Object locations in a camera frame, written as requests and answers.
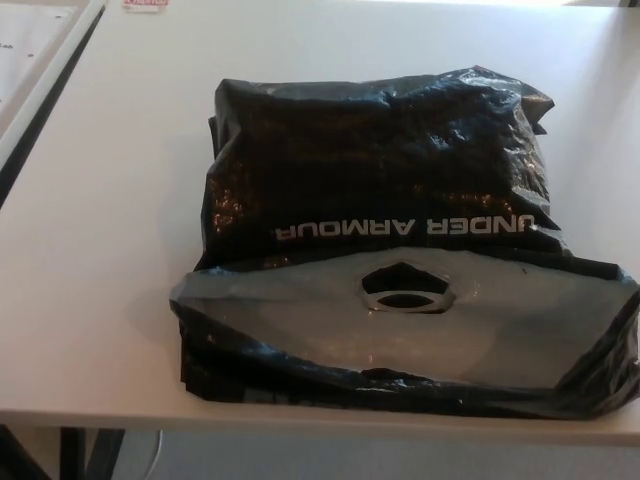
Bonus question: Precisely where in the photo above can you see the black desk leg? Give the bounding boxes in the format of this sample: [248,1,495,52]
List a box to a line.
[58,426,126,480]

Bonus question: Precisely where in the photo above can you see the red and white label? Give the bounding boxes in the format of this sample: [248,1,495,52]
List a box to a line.
[123,0,169,14]

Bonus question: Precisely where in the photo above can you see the white cable under desk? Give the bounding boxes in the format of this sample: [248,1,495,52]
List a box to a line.
[143,428,167,480]

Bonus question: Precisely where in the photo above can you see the black Under Armour plastic bag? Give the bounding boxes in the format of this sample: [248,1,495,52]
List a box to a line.
[168,68,640,407]

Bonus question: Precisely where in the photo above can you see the white side table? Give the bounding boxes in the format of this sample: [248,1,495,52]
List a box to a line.
[0,0,109,211]

